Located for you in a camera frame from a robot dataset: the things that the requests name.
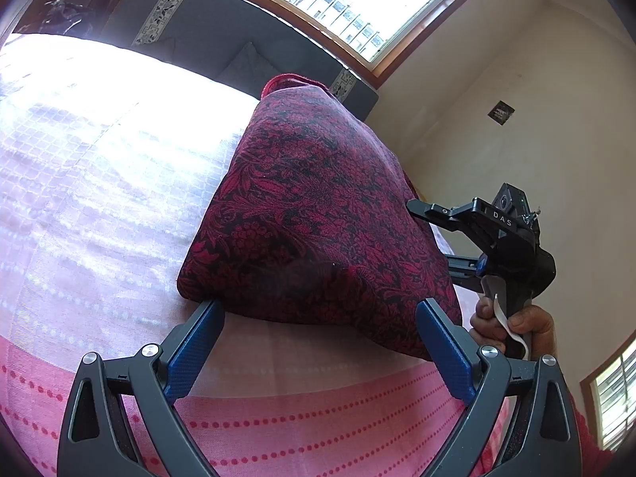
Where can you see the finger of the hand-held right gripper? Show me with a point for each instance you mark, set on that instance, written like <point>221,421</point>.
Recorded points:
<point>439,211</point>
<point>464,268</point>

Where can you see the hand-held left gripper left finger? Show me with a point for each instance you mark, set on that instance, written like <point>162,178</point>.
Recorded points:
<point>191,353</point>

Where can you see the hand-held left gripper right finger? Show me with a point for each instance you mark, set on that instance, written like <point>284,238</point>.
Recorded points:
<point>447,353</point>

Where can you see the dark red floral cloth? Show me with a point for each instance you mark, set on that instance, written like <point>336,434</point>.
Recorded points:
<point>323,218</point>

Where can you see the person's right forearm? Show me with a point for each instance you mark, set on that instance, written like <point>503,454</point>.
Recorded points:
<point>594,442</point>

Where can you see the person's right hand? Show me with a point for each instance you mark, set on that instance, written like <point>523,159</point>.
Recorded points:
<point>534,325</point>

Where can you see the pink checked bedsheet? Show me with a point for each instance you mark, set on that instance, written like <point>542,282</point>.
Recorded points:
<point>99,218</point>

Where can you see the small wooden-framed window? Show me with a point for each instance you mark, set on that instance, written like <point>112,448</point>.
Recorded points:
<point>613,397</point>

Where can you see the large wooden-framed window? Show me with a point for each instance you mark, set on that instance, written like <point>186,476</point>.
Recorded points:
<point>357,5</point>

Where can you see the dark grey cushion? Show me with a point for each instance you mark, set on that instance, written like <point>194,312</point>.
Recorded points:
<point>248,67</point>

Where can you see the dark grey padded headboard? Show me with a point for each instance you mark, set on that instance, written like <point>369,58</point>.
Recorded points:
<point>208,25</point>

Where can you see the dark bag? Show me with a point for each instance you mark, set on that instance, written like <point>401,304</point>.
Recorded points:
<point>69,17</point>

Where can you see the dark wall switch plate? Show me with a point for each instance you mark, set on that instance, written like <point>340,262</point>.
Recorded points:
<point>502,113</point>

